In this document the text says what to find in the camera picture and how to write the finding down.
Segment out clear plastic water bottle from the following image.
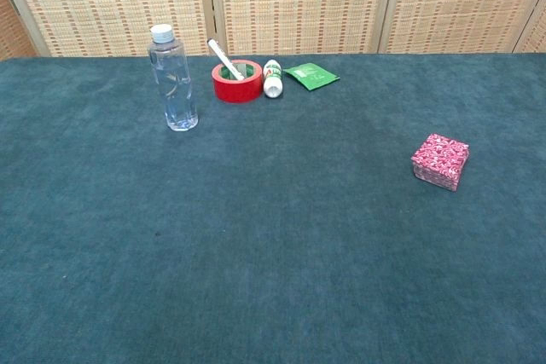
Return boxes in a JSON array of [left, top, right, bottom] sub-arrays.
[[148, 24, 200, 133]]

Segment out teal felt table cover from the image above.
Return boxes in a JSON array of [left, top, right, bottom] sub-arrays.
[[0, 52, 546, 364]]

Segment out white marker pen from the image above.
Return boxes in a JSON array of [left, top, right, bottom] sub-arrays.
[[206, 38, 247, 82]]

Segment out red tape roll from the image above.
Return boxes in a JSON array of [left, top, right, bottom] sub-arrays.
[[211, 59, 264, 104]]

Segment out green foil packet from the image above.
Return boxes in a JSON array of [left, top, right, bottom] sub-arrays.
[[282, 62, 341, 92]]

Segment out pink patterned card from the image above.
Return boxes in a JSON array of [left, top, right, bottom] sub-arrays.
[[410, 132, 471, 193]]

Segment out small white green-label bottle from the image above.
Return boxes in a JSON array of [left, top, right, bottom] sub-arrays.
[[262, 59, 285, 99]]

